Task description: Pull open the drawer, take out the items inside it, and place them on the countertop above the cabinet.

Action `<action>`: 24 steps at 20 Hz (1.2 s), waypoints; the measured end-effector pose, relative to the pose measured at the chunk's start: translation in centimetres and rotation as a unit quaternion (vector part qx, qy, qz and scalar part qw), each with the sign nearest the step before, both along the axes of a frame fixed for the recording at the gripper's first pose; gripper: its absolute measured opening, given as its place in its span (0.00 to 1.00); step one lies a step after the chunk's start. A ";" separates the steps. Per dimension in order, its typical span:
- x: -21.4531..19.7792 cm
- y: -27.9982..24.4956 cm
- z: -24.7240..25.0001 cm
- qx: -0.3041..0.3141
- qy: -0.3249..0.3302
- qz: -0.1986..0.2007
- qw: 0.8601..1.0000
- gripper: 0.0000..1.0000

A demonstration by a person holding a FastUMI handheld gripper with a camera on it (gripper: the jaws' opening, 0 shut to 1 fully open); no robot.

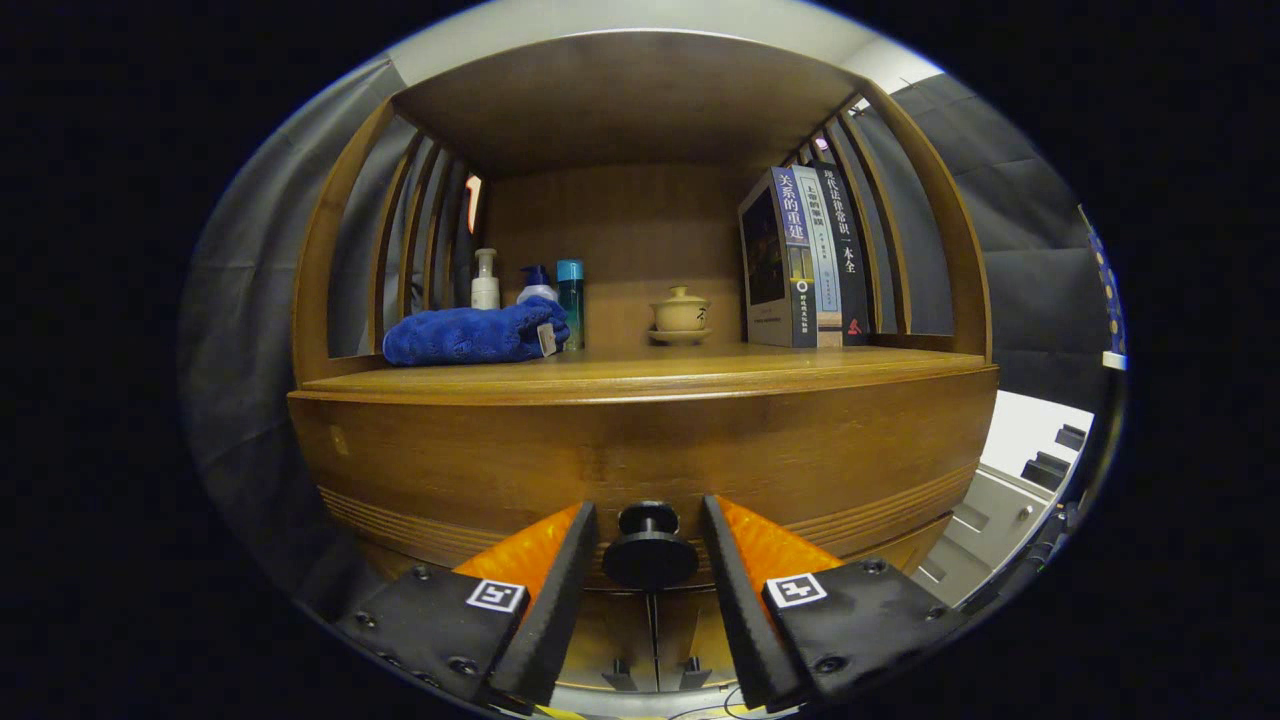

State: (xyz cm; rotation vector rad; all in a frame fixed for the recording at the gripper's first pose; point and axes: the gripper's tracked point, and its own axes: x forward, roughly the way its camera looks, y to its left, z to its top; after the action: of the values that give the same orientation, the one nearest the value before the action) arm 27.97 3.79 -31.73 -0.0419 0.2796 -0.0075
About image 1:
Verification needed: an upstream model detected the white pump bottle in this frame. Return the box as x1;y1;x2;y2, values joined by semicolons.
470;248;501;311

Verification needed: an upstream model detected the wooden countertop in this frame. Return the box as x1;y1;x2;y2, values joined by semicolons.
295;340;1001;406

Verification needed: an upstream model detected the beige lidded teacup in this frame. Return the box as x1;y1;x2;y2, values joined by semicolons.
648;286;713;346

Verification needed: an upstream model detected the wooden cabinet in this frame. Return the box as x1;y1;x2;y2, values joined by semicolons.
288;28;1001;696

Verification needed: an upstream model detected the white spine book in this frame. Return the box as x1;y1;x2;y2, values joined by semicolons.
792;165;843;348

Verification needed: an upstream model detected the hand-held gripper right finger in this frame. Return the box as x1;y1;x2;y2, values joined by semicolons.
700;494;969;713

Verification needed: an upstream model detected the teal bottle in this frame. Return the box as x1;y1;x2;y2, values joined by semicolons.
556;259;586;351

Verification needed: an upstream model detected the black spine book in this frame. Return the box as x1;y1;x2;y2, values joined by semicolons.
812;161;873;347

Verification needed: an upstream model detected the wooden drawer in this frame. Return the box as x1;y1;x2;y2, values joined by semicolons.
288;365;1001;591

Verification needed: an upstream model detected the black drawer knob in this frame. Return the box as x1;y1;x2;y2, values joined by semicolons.
602;500;699;591

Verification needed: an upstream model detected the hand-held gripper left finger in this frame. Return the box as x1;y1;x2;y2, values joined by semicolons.
335;500;599;713

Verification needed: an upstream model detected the blue towel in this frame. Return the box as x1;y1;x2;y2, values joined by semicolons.
382;296;571;367

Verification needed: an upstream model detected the white drawer unit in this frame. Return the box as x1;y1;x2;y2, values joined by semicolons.
915;390;1096;609

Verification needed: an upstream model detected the blue dotted gift bag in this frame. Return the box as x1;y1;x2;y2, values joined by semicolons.
1085;230;1129;356

